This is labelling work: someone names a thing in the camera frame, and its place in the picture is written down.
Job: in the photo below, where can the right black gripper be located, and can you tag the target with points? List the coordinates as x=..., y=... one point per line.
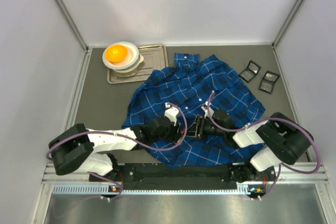
x=199, y=126

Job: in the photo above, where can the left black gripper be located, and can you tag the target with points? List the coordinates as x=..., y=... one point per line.
x=177, y=134

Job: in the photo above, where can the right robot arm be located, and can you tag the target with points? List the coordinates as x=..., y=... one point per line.
x=283, y=140

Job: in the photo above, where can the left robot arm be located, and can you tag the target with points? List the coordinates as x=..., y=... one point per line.
x=86, y=150

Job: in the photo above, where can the blue plaid shirt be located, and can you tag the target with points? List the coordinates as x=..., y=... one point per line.
x=188, y=85

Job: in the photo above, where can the silver metal tray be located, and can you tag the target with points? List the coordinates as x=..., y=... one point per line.
x=155, y=58

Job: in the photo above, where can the black jewelry box left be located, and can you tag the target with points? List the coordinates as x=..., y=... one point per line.
x=250, y=72

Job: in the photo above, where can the black jewelry box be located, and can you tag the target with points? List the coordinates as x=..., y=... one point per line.
x=268, y=82
x=250, y=72

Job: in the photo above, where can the black jewelry box right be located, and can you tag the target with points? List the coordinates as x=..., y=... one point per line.
x=268, y=82

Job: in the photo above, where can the white bowl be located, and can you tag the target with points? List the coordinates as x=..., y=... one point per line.
x=132, y=50

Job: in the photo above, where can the orange ball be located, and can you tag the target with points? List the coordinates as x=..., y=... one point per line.
x=116, y=53

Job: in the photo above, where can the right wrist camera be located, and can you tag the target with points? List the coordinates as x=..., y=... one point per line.
x=208, y=111

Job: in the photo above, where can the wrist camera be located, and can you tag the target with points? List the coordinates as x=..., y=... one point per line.
x=208, y=111
x=172, y=113

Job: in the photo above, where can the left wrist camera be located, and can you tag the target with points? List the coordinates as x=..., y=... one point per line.
x=172, y=113

